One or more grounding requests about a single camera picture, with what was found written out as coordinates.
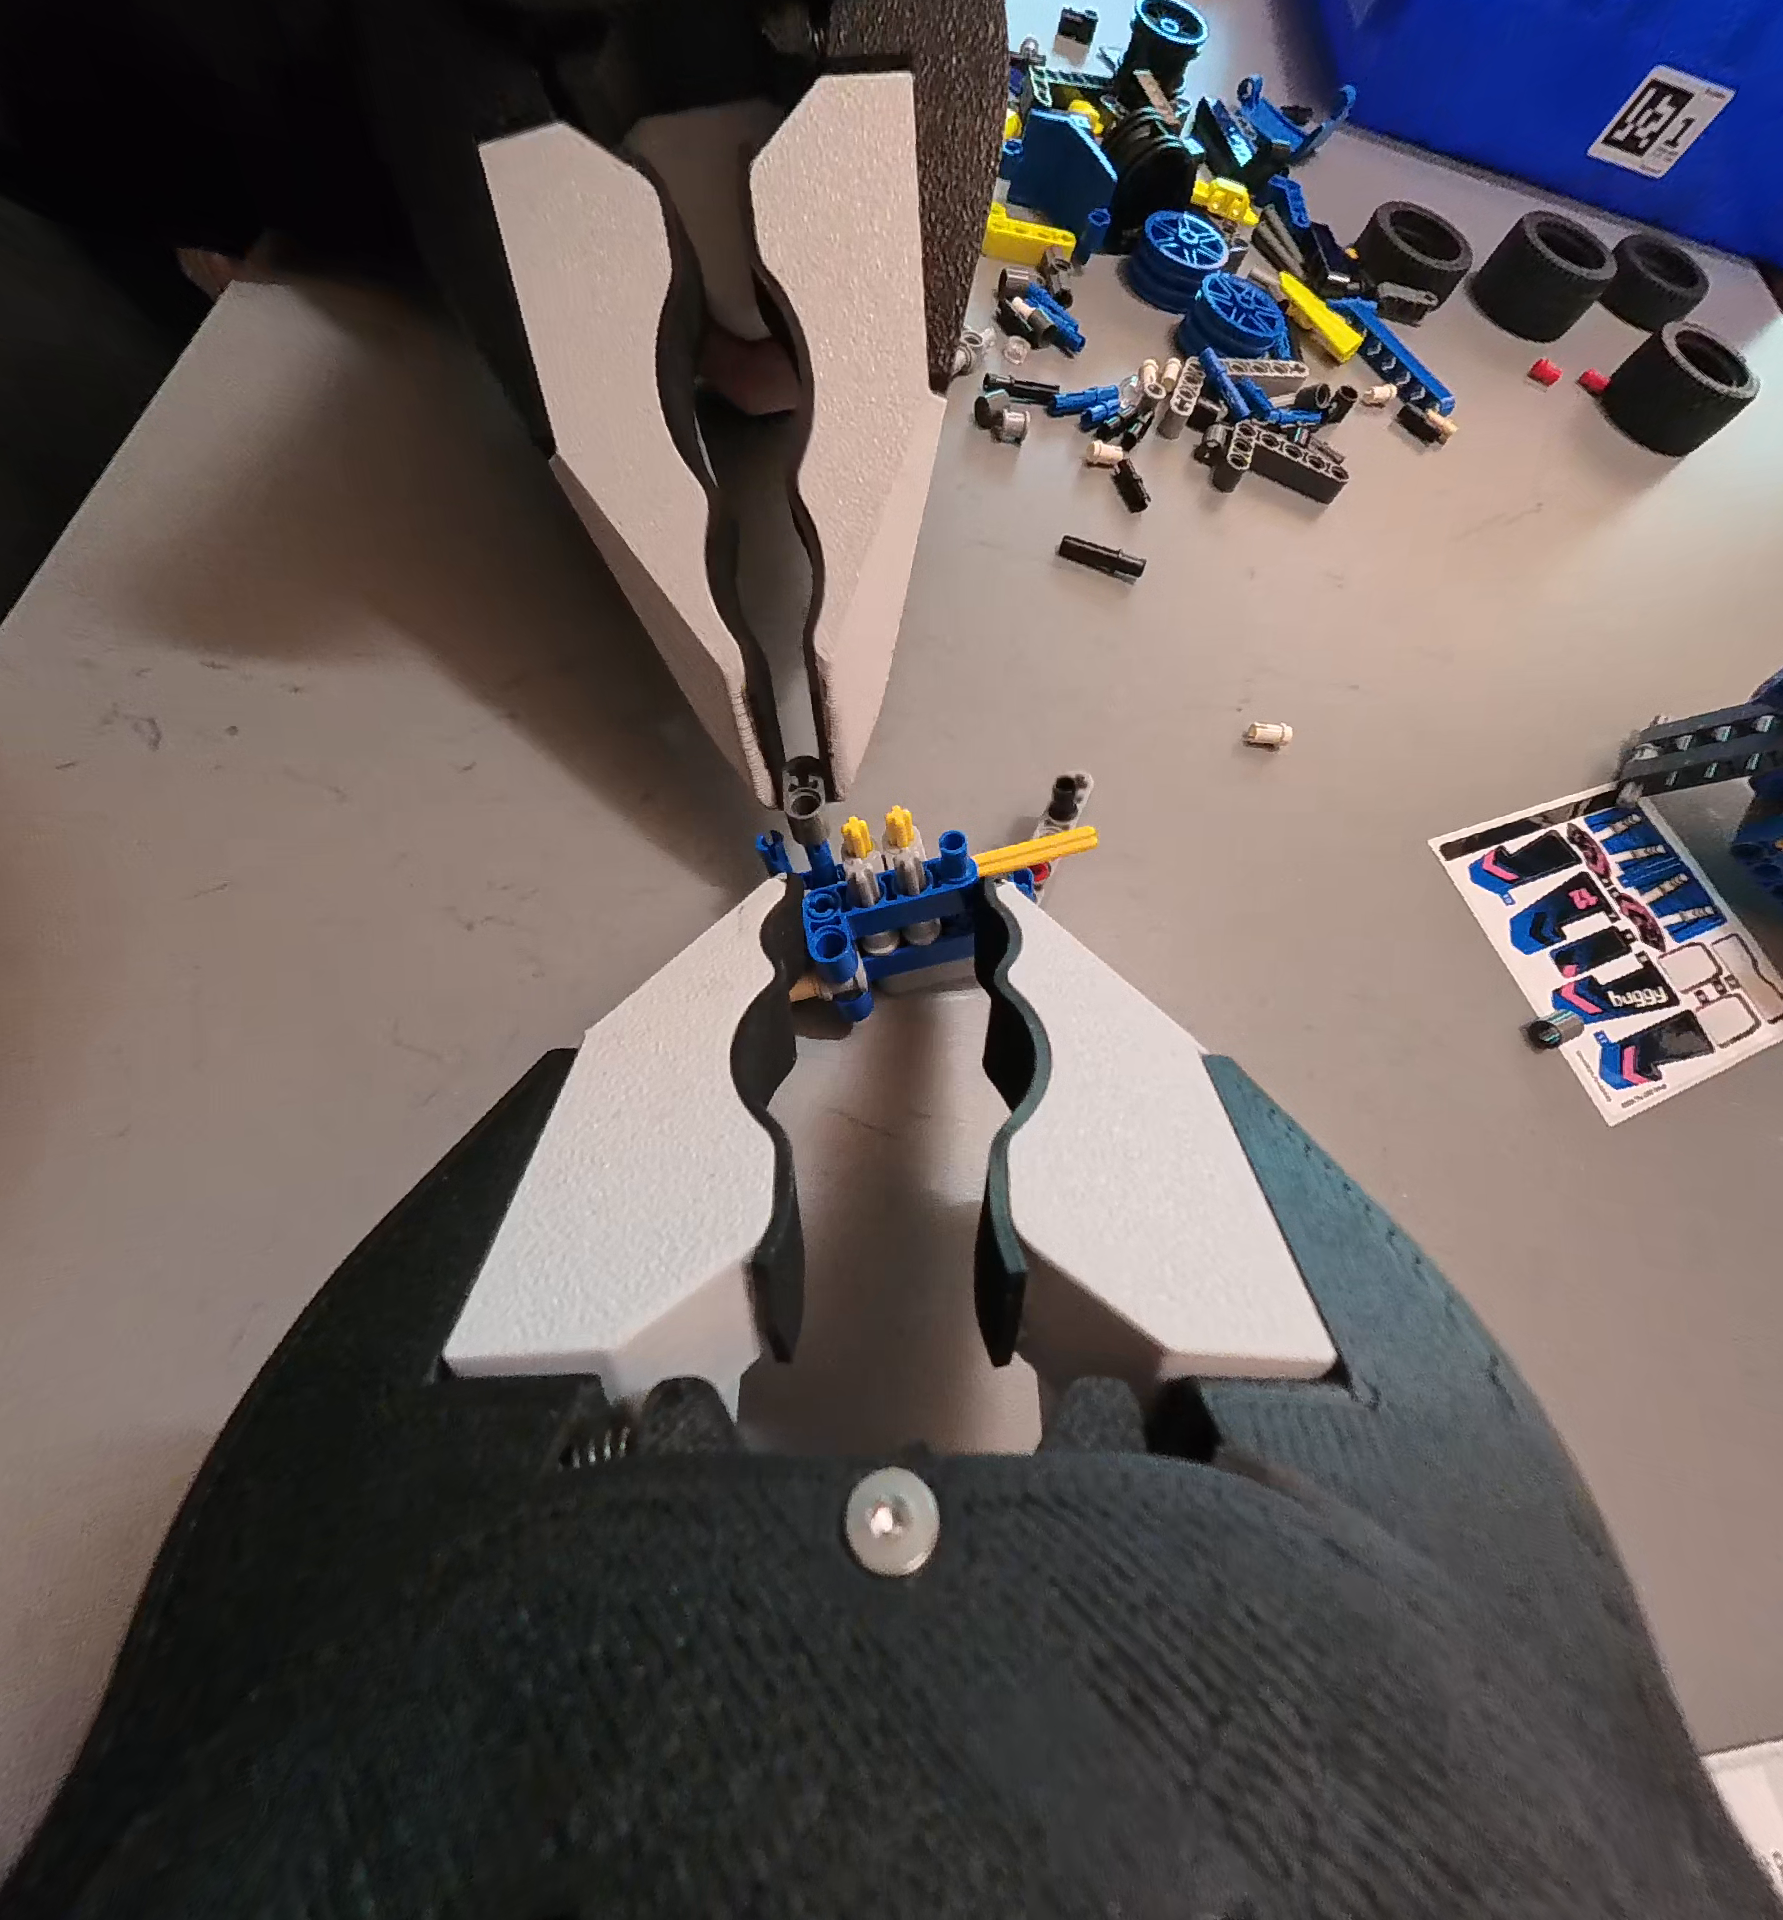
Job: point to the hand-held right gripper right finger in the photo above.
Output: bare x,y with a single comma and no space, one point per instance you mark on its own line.
1147,1185

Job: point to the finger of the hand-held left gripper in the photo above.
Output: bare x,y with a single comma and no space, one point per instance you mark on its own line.
604,375
861,299

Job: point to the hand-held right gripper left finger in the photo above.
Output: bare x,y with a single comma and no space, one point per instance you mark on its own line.
635,1185

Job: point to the blue toy brick engine assembly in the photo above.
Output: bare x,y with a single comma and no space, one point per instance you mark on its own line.
891,908

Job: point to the pile of loose toy bricks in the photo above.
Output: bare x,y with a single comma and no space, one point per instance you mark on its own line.
1176,249

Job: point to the long black toy pin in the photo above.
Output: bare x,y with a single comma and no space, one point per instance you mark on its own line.
1101,557

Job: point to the small black toy bush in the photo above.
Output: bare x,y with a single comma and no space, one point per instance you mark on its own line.
1549,1034

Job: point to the black rubber toy tire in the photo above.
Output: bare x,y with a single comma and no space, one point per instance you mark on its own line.
1411,252
1677,389
1544,273
1658,281

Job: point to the sticker sheet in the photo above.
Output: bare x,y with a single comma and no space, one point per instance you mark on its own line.
1581,960

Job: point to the blue plastic bin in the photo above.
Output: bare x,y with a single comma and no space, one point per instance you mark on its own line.
1506,89

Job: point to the person's black clothing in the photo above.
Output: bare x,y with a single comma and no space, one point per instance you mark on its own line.
20,420

